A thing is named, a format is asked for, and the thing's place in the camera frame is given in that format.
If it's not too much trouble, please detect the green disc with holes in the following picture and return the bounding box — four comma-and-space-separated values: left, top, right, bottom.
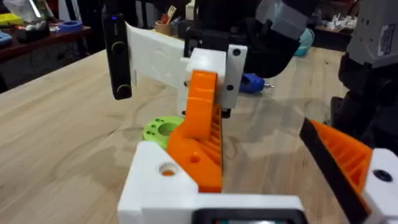
142, 115, 186, 150

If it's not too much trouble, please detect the black box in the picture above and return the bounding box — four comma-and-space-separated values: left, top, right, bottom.
15, 21, 51, 43

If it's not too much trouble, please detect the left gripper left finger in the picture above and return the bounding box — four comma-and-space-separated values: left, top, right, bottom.
117, 141, 200, 224

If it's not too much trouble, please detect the blue tape ring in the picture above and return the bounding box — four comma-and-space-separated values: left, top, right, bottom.
57, 20, 84, 32

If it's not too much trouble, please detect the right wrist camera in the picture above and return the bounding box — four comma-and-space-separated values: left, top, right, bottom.
101, 12, 132, 101

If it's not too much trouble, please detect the orange ribbed wedge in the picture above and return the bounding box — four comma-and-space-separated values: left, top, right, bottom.
167, 105, 224, 194

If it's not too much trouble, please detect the teal bucket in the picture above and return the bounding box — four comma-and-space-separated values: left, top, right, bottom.
294, 27, 315, 57

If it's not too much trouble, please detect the brown side table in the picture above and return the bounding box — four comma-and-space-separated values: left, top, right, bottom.
0, 24, 93, 65

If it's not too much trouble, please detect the yellow box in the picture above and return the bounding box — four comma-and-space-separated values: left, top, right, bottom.
0, 12, 24, 27

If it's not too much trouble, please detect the wooden cup with utensils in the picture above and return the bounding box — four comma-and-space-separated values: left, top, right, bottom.
154, 5, 177, 35

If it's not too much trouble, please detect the heap of white parts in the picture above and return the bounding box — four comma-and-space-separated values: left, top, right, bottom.
323, 12, 358, 31

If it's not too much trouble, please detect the blue electric screwdriver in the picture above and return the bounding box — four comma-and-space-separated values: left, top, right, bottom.
238, 73, 275, 94

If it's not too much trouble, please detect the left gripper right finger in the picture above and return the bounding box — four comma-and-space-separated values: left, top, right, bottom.
298, 117, 398, 224

